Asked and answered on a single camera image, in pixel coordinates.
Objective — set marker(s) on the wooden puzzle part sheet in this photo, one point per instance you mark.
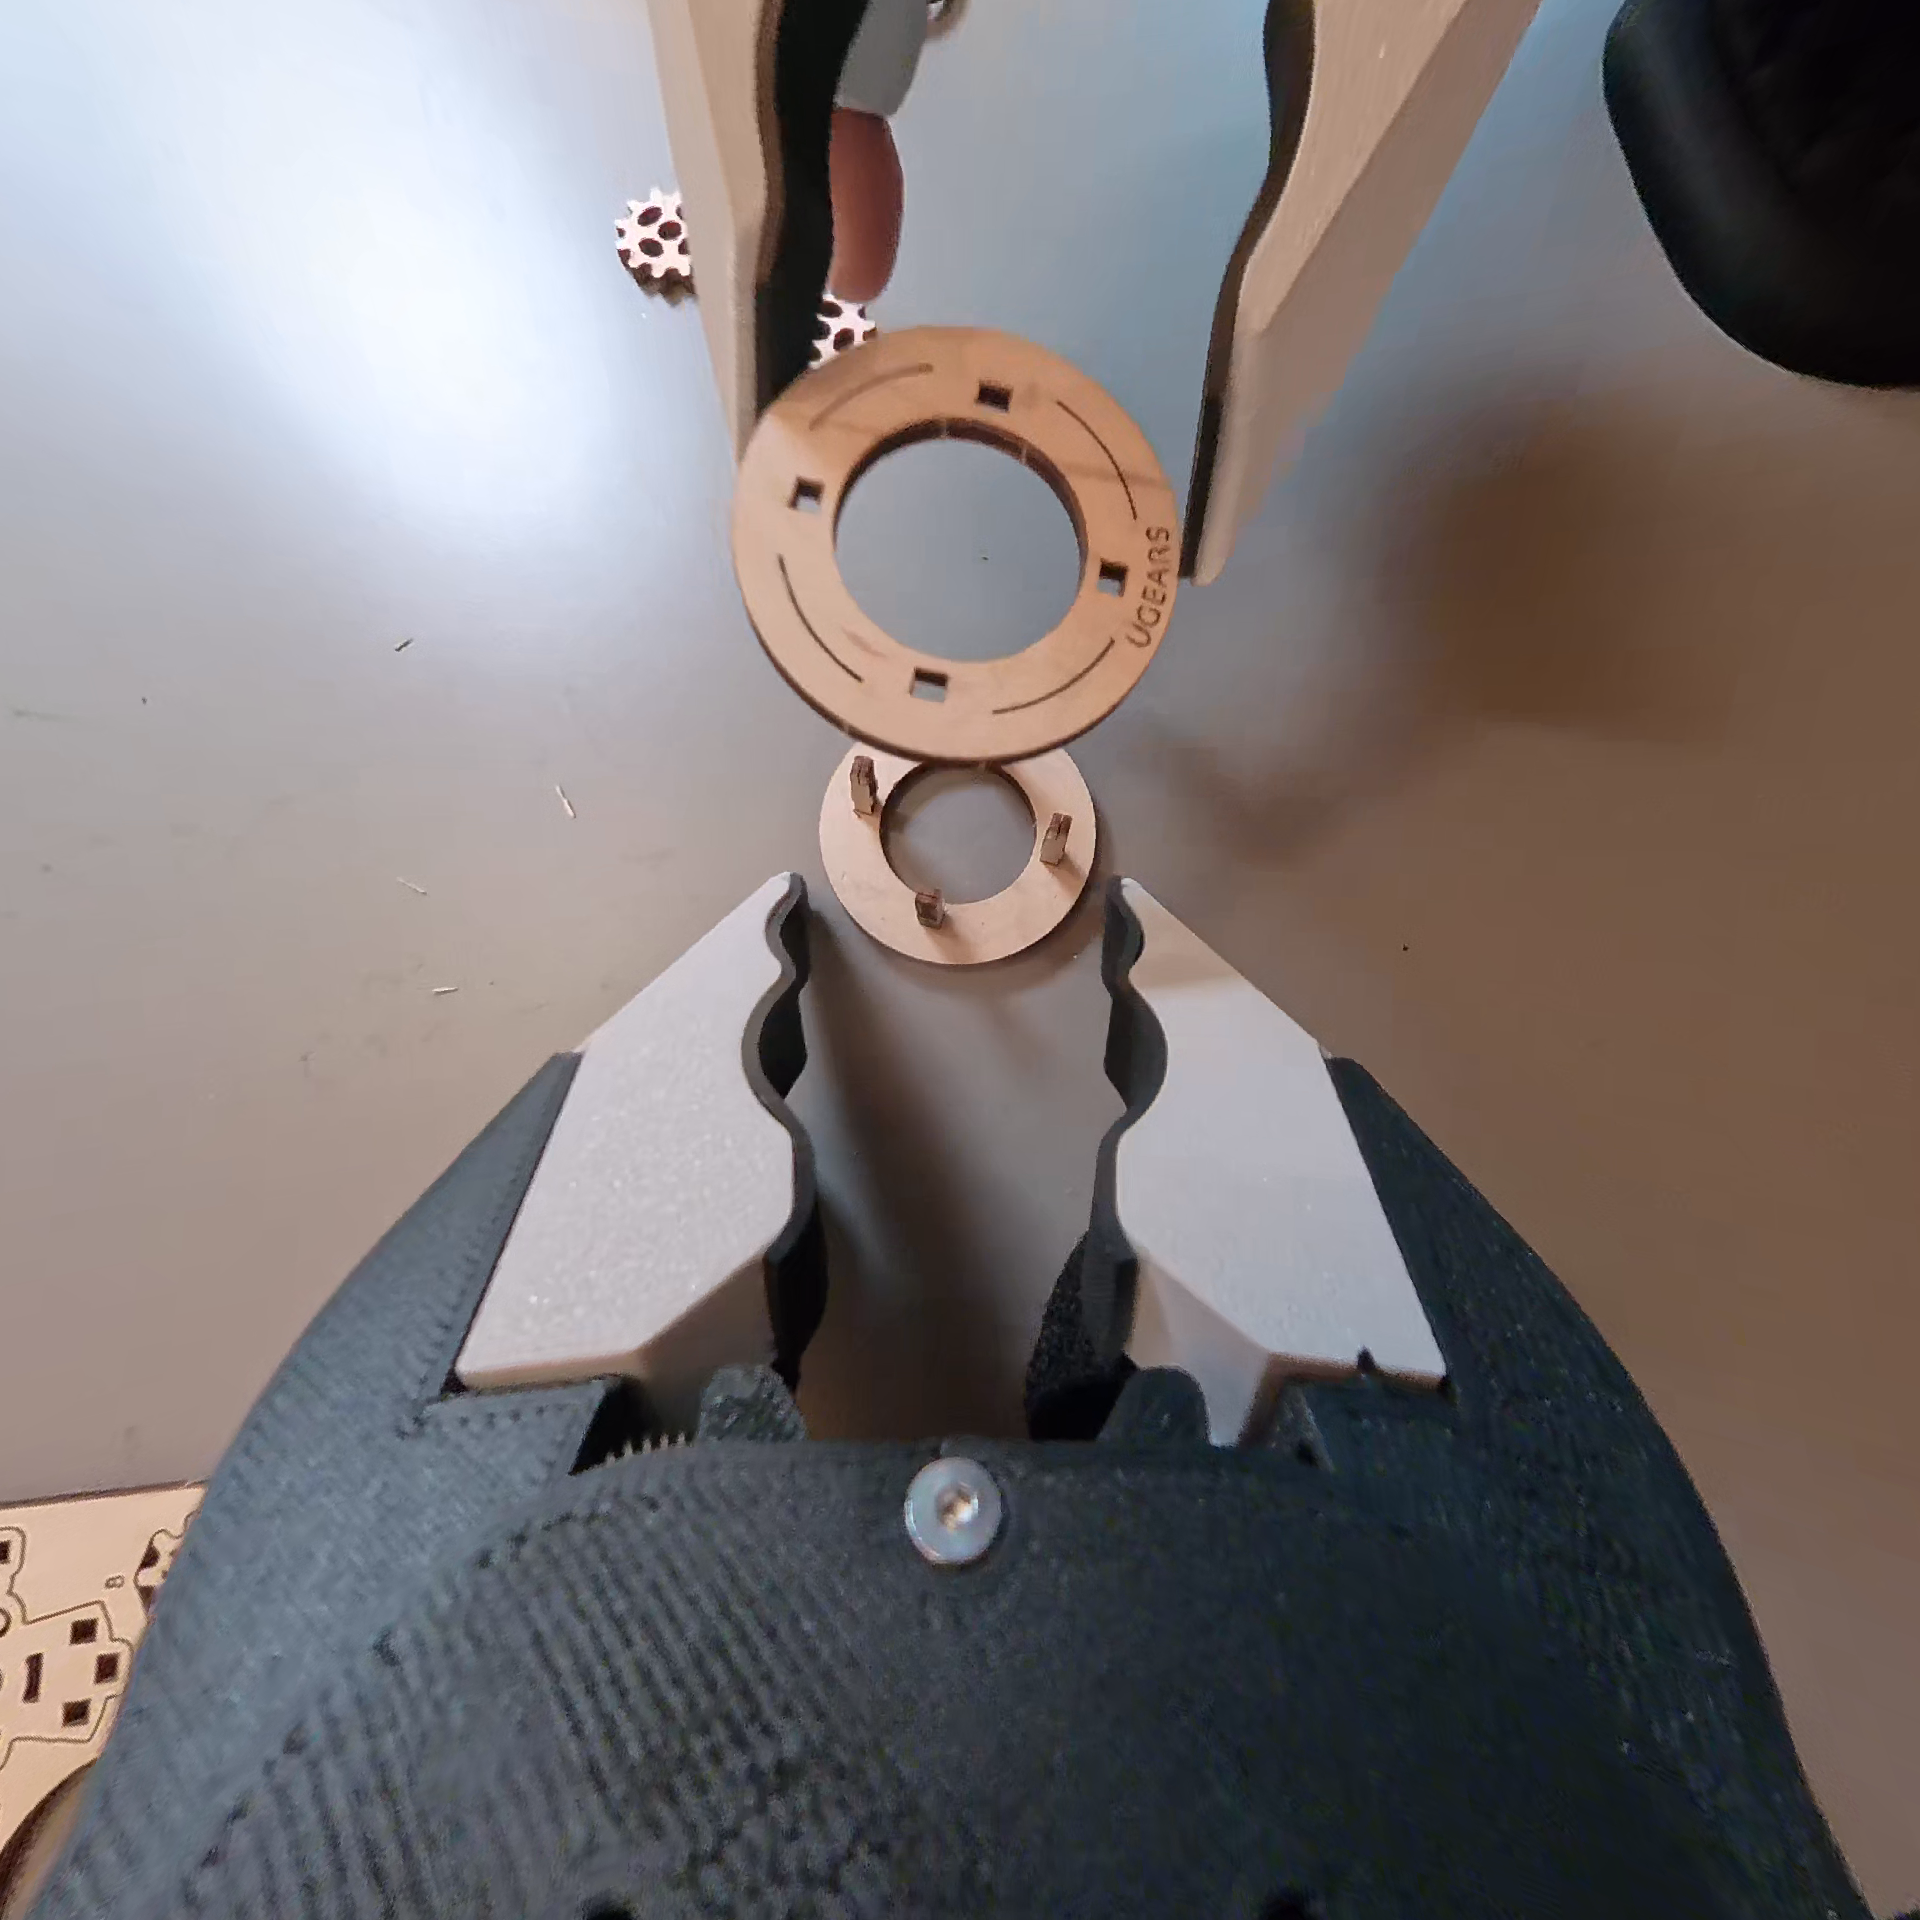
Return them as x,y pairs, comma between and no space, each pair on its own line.
75,1575

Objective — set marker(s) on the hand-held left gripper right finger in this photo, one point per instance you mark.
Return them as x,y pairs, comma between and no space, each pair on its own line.
1260,1201

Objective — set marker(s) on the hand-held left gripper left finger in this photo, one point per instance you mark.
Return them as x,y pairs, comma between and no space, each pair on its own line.
644,1201

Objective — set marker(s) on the grey desk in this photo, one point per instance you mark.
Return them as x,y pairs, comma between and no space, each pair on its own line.
1501,750

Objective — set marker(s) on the small wooden gear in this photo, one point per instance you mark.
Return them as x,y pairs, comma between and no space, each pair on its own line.
848,323
670,218

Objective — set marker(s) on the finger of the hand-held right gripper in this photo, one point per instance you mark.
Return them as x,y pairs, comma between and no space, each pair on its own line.
721,151
1350,180

